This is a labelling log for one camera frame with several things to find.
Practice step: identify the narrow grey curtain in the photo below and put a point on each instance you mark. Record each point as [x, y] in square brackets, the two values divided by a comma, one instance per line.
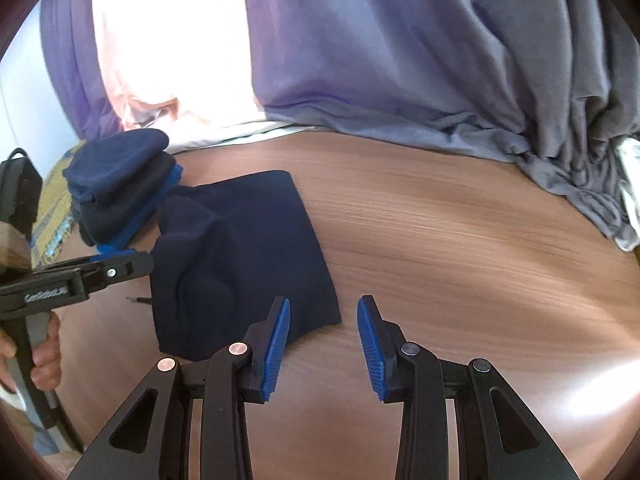
[75, 70]

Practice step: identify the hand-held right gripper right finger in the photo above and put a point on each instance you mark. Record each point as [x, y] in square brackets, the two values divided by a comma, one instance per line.
[372, 350]

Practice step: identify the dark grey folded garment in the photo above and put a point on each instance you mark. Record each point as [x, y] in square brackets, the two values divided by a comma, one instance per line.
[130, 200]

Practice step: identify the pink sheer curtain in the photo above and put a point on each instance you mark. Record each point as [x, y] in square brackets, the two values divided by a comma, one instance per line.
[165, 40]

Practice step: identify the navy folded garment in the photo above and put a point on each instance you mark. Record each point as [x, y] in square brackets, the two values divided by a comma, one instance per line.
[117, 160]

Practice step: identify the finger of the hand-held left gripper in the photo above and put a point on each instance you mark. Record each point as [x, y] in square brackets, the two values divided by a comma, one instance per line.
[125, 270]
[114, 255]

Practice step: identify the person's left hand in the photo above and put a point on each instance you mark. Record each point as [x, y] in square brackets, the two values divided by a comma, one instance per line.
[47, 365]

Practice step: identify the white cloth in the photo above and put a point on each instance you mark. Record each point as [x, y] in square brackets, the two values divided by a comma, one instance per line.
[631, 195]

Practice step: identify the wide grey curtain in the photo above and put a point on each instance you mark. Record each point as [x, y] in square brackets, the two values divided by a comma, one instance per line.
[425, 50]

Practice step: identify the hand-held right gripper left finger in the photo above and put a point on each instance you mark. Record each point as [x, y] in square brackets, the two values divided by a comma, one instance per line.
[276, 350]

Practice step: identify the yellow plaid scarf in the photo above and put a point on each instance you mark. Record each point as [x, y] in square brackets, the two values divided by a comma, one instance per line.
[52, 210]

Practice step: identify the black pants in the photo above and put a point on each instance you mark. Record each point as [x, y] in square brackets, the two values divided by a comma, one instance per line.
[240, 260]

